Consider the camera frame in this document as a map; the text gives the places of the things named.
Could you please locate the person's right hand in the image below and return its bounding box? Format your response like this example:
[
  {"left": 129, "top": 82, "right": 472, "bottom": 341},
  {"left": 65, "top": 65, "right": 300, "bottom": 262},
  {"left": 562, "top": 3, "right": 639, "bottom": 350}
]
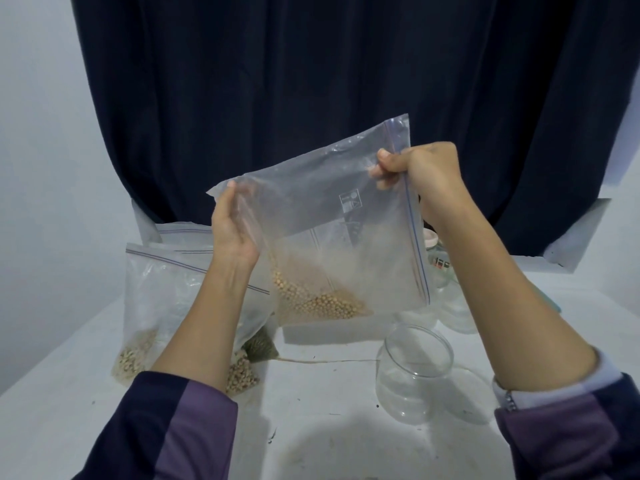
[{"left": 368, "top": 143, "right": 471, "bottom": 228}]

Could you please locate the person's left hand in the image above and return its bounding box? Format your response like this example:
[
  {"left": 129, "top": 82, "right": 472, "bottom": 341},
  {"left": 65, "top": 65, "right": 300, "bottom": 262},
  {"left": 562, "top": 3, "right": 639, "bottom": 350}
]
[{"left": 210, "top": 179, "right": 261, "bottom": 268}]

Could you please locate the transparent jar pink lid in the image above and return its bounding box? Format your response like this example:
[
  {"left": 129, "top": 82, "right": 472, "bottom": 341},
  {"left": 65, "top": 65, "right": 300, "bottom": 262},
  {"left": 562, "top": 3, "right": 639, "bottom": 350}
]
[{"left": 424, "top": 227, "right": 449, "bottom": 288}]

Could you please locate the clear zip bag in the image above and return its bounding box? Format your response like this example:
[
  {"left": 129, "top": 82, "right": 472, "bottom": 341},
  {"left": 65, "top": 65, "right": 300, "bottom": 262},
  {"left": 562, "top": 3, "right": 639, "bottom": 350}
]
[{"left": 130, "top": 199, "right": 216, "bottom": 251}]

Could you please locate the clear bag with soybeans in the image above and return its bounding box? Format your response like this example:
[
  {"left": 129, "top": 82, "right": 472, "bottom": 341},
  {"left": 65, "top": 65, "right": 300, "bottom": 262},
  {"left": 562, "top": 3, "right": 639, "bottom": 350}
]
[{"left": 207, "top": 115, "right": 431, "bottom": 326}]

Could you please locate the zip bag of grains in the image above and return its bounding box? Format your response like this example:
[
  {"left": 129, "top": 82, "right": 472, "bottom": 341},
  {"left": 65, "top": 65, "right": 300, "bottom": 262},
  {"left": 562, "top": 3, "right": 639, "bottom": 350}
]
[{"left": 112, "top": 245, "right": 276, "bottom": 396}]

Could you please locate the pile of yellow soybeans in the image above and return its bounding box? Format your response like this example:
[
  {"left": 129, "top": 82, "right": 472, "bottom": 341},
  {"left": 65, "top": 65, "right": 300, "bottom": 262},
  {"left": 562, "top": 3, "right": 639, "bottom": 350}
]
[{"left": 270, "top": 269, "right": 371, "bottom": 324}]

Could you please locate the person's right forearm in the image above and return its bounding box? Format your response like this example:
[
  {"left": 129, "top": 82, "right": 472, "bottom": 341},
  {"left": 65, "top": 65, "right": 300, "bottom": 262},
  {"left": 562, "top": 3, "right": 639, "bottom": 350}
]
[{"left": 425, "top": 195, "right": 640, "bottom": 480}]

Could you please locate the person's left forearm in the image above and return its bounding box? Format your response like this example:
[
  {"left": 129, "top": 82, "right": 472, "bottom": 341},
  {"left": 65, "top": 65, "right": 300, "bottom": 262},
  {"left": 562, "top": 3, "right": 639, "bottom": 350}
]
[{"left": 75, "top": 257, "right": 263, "bottom": 480}]

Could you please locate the dark navy curtain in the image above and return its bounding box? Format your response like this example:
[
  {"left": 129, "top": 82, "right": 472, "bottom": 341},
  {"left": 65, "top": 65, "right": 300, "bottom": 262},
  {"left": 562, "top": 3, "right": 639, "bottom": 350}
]
[{"left": 68, "top": 0, "right": 640, "bottom": 258}]

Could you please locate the teal lidded plastic container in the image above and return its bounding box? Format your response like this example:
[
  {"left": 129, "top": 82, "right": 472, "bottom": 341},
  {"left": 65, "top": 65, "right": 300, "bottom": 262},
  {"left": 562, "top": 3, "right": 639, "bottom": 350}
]
[{"left": 538, "top": 283, "right": 563, "bottom": 316}]

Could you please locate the clear round lid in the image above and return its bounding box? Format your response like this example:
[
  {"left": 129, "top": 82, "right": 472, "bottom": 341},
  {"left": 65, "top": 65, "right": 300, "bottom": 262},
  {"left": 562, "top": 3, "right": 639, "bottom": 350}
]
[{"left": 435, "top": 363, "right": 498, "bottom": 428}]

